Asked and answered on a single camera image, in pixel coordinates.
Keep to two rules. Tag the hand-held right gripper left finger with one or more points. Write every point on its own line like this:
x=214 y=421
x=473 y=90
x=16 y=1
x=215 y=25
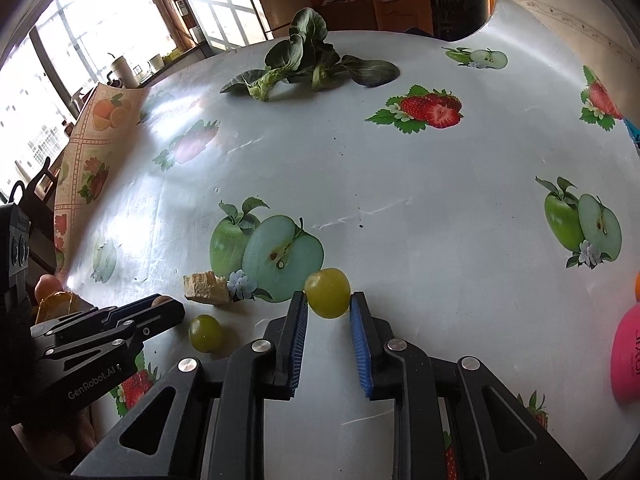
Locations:
x=298 y=345

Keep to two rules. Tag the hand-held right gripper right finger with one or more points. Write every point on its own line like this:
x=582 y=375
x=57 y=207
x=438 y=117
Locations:
x=361 y=345

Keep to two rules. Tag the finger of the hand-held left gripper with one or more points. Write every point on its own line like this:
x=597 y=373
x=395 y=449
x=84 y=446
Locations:
x=100 y=316
x=150 y=322

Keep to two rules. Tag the brown longan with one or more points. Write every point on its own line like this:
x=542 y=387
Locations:
x=161 y=301

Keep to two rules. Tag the green grape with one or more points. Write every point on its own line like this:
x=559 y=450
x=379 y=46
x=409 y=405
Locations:
x=205 y=332
x=327 y=292

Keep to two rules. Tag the person's left hand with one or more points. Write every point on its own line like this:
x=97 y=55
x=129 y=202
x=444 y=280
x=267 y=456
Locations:
x=60 y=440

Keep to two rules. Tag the short pale sugarcane piece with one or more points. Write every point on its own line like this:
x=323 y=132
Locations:
x=205 y=287

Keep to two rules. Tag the dark wooden chair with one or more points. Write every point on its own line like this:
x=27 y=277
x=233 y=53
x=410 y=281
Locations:
x=37 y=195

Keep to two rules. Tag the fruit print tablecloth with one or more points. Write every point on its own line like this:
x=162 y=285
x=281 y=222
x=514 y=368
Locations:
x=425 y=185

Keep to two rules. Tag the pink thermos bottle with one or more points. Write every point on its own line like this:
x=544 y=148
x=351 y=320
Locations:
x=629 y=360

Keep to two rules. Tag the green bok choy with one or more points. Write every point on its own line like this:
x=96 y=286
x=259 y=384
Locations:
x=300 y=60

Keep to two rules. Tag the blue packet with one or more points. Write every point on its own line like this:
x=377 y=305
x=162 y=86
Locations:
x=632 y=132

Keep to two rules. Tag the dark slatted chair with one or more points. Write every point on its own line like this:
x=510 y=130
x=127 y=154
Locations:
x=457 y=10

